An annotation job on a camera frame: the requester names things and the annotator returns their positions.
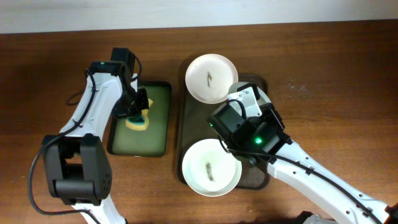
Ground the pink plate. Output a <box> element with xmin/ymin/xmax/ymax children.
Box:
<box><xmin>185</xmin><ymin>54</ymin><xmax>239</xmax><ymax>104</ymax></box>

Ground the white plate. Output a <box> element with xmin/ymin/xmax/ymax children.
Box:
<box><xmin>182</xmin><ymin>139</ymin><xmax>243</xmax><ymax>197</ymax></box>

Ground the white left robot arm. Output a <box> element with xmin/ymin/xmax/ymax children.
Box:
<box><xmin>36</xmin><ymin>48</ymin><xmax>149</xmax><ymax>223</ymax></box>

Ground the green water tray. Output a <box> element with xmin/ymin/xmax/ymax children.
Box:
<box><xmin>106</xmin><ymin>81</ymin><xmax>172</xmax><ymax>157</ymax></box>

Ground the yellow green sponge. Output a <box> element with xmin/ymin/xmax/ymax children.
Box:
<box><xmin>125</xmin><ymin>98</ymin><xmax>153</xmax><ymax>131</ymax></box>

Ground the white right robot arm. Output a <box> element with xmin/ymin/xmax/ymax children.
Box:
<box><xmin>208</xmin><ymin>82</ymin><xmax>397</xmax><ymax>223</ymax></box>

